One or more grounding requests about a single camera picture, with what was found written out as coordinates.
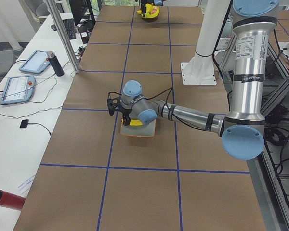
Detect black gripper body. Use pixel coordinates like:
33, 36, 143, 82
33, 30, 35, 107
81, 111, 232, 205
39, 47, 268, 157
120, 106, 131, 119
140, 0, 147, 7

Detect yellow banana brown tip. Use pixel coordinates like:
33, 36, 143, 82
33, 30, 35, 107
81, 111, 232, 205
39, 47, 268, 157
129, 119, 143, 126

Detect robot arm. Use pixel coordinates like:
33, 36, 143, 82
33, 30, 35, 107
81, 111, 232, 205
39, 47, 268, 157
137, 0, 163, 19
112, 0, 276, 166

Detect brown wicker basket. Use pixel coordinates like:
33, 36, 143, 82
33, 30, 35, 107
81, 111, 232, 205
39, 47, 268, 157
137, 4, 160, 20

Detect grey square plate orange rim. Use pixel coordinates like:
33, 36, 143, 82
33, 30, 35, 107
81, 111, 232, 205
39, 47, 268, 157
120, 120, 156, 137

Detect yellow banana at edge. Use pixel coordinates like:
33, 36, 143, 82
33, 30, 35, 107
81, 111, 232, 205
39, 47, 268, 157
137, 3, 154, 18

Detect black monitor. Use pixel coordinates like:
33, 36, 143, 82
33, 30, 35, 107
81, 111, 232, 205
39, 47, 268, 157
68, 0, 95, 26

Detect black keyboard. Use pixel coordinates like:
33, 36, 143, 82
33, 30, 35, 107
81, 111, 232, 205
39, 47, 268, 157
62, 19, 76, 40

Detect black water bottle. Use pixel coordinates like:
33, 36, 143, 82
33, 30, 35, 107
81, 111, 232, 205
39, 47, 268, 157
47, 51, 64, 77

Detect white side desk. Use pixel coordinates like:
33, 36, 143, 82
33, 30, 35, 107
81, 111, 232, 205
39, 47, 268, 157
0, 12, 87, 207

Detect teach pendant far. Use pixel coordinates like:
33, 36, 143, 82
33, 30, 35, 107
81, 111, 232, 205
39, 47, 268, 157
19, 50, 50, 75

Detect teach pendant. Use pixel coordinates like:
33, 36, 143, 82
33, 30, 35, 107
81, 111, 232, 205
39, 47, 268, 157
19, 50, 50, 75
0, 75, 36, 105

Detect black small puck device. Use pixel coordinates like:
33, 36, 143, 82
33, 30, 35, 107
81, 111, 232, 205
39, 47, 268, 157
19, 119, 29, 129

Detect teach pendant near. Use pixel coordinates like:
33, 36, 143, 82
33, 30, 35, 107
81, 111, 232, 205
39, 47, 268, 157
0, 75, 36, 105

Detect paper slips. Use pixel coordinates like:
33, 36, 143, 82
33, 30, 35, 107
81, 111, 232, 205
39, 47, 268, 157
18, 175, 35, 194

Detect grey office chair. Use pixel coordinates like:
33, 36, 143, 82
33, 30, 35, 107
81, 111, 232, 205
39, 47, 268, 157
0, 50, 15, 77

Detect red cylinder tube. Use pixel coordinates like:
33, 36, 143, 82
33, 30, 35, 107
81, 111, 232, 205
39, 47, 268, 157
0, 190, 26, 211

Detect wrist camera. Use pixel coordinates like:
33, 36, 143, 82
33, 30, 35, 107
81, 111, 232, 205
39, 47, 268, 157
107, 91, 121, 116

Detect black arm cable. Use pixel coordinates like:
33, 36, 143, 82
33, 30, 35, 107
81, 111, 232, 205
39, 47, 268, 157
144, 86, 208, 130

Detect aluminium frame post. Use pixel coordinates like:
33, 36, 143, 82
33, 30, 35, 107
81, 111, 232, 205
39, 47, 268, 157
44, 0, 80, 74

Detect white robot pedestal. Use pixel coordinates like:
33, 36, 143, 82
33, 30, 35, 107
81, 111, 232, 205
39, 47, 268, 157
181, 0, 231, 86

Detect aluminium frame rail right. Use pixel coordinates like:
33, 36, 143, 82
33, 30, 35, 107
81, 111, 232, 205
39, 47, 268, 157
247, 30, 289, 231

